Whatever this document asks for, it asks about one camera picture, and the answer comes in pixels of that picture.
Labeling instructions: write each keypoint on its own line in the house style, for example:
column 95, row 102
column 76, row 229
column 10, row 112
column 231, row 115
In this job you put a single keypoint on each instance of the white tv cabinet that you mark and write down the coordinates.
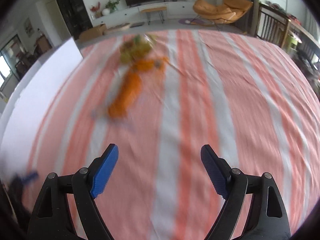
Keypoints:
column 175, row 10

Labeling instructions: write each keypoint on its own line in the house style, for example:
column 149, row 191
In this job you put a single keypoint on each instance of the brown cardboard box on floor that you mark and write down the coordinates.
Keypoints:
column 92, row 33

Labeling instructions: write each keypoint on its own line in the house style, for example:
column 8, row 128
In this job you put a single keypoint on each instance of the striped orange tablecloth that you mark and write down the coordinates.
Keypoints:
column 242, row 96

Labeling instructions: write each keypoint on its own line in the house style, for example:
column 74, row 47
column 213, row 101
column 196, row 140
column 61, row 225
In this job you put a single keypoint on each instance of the white cardboard box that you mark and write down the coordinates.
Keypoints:
column 28, row 104

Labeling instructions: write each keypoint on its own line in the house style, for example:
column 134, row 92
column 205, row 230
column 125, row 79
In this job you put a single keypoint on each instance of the clear bag mixed snacks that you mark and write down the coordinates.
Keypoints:
column 137, row 48

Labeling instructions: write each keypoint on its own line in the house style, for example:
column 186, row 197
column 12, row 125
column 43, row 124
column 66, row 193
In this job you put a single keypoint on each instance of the orange lounge chair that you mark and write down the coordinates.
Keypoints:
column 228, row 12

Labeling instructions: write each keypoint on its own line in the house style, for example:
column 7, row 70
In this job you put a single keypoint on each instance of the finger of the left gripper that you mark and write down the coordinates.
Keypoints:
column 25, row 179

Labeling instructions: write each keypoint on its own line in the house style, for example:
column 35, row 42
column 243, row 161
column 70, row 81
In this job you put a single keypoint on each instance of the dark wooden chair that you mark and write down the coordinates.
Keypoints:
column 272, row 25

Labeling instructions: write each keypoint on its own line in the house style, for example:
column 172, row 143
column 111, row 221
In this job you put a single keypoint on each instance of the dark glass cabinet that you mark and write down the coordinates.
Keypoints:
column 75, row 16

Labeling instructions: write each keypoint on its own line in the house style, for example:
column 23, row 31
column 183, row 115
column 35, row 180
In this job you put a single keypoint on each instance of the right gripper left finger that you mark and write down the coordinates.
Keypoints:
column 51, row 216

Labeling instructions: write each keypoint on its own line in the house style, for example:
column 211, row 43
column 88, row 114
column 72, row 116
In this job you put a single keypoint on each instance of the small wooden bench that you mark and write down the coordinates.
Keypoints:
column 156, row 10

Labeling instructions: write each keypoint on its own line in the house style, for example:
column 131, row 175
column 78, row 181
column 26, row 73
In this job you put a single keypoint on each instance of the orange snack bag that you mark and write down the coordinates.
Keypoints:
column 131, row 86

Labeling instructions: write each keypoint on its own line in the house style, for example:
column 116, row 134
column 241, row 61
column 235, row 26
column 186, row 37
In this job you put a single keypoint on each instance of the red flower vase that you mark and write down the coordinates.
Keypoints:
column 96, row 10

